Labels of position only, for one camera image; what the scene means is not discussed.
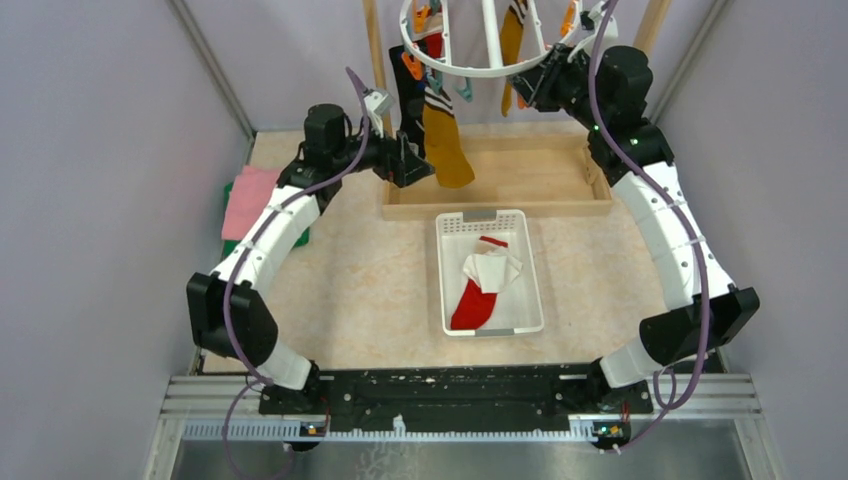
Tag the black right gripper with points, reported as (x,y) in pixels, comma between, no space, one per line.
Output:
(537,84)

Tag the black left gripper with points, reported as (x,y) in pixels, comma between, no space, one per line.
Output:
(397,161)

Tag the white round clip hanger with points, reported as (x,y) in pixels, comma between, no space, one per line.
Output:
(420,18)

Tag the red sock white cuff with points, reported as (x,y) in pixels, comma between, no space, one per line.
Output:
(474,308)

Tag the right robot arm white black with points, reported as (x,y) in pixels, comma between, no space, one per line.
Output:
(704,305)

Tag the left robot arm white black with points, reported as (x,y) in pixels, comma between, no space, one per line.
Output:
(227,312)

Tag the pink folded towel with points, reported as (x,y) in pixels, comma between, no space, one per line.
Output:
(252,192)

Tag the mustard yellow sock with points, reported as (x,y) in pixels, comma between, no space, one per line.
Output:
(512,31)
(442,141)

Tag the white plastic basket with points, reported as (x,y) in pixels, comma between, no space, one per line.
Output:
(518,309)

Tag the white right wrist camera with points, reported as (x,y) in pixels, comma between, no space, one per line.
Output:
(602,29)

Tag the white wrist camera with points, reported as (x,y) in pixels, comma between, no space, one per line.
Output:
(378,103)
(602,29)

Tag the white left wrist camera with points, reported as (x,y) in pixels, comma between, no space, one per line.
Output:
(378,103)

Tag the wooden hanger stand frame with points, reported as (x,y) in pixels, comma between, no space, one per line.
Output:
(522,158)

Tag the aluminium rail frame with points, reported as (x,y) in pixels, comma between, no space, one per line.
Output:
(210,427)

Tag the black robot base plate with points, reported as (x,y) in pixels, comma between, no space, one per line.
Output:
(470,399)

